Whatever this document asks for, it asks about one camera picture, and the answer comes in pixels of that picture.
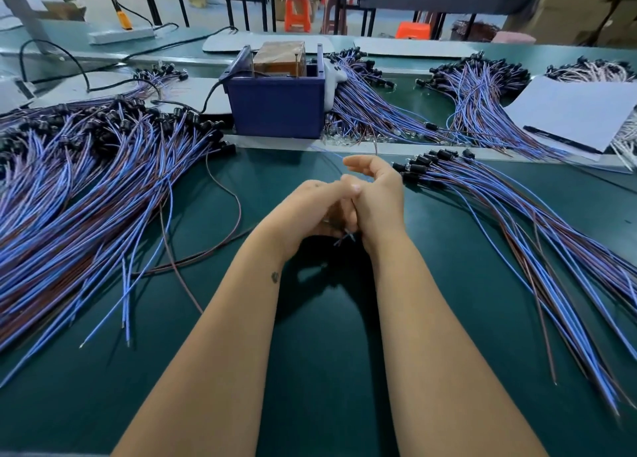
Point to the person's right hand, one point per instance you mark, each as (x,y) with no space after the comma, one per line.
(380,208)

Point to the person's left hand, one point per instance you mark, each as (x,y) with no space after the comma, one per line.
(299,218)

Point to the blue plastic tester box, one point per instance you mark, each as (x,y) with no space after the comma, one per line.
(274,108)

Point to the person's right forearm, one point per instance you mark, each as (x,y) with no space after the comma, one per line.
(453,362)

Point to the person's left forearm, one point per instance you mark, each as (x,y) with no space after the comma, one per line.
(199,367)

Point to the white power strip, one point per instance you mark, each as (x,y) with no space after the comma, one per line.
(121,35)

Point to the brown cardboard block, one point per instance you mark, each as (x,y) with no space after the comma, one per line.
(279,58)

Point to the white flat mat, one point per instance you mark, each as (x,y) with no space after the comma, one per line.
(418,47)
(274,43)
(189,93)

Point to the orange plastic stool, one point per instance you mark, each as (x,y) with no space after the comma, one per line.
(298,12)
(414,31)

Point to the black pen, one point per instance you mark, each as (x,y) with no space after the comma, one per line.
(562,139)

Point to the pink plastic stool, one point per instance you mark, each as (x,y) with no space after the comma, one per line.
(515,37)

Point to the white paper sheet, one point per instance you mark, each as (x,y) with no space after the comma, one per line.
(575,111)

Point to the orange plug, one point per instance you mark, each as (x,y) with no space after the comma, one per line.
(124,21)

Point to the stack of large cardboard boxes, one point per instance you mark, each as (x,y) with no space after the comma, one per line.
(587,4)

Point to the white plastic device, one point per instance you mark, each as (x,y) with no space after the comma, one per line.
(12,95)

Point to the open cardboard box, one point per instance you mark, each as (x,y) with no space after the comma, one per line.
(64,12)

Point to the grey metal pole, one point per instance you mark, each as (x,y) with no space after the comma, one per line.
(20,6)

